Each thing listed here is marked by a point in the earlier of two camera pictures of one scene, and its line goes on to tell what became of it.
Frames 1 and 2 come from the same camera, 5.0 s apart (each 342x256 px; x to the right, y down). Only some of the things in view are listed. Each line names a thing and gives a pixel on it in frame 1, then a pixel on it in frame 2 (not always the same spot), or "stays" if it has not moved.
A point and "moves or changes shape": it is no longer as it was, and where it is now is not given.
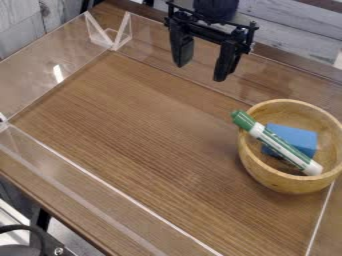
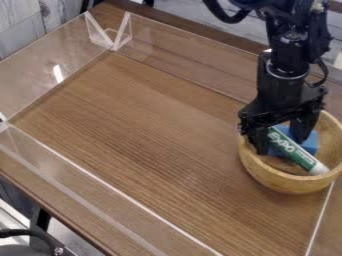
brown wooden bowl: (272, 174) stays
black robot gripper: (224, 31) → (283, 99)
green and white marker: (264, 135) moves or changes shape
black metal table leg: (42, 219) stays
